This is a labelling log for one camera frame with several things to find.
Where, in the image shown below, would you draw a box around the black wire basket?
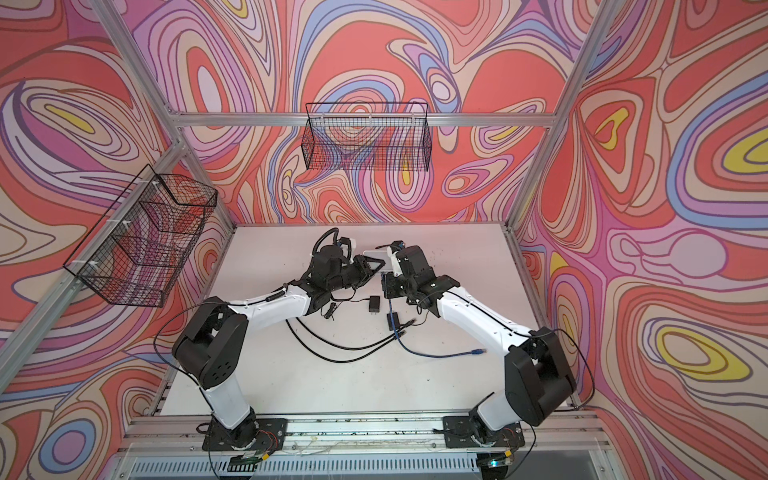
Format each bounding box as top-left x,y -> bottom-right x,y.
301,101 -> 433,172
63,165 -> 218,308

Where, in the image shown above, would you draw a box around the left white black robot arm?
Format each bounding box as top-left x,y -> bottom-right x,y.
172,227 -> 386,450

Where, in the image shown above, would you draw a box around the aluminium frame struts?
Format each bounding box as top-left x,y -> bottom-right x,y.
0,0 -> 631,480

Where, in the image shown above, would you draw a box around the blue ethernet cable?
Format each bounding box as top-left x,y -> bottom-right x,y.
386,296 -> 486,360

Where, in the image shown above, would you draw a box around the rear black wire basket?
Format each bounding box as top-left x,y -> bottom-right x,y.
301,101 -> 433,172

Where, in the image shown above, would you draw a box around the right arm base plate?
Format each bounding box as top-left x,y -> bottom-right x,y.
433,414 -> 526,451

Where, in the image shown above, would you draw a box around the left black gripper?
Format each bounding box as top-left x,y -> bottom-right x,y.
326,258 -> 388,297

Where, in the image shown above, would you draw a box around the aluminium front rail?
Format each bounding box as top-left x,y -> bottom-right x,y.
105,411 -> 628,479

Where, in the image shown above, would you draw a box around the black ethernet cable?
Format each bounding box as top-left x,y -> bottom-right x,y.
284,316 -> 416,365

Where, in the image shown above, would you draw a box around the left black wire basket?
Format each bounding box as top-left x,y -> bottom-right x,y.
63,165 -> 218,308

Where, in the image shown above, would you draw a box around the black power adapter with cord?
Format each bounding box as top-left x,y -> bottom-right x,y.
387,312 -> 427,333

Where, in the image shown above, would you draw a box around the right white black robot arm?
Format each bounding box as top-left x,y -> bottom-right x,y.
382,242 -> 577,444

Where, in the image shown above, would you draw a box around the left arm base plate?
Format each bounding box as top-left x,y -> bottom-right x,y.
196,418 -> 288,453

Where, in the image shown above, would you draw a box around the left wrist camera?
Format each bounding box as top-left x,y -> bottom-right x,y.
336,236 -> 356,258

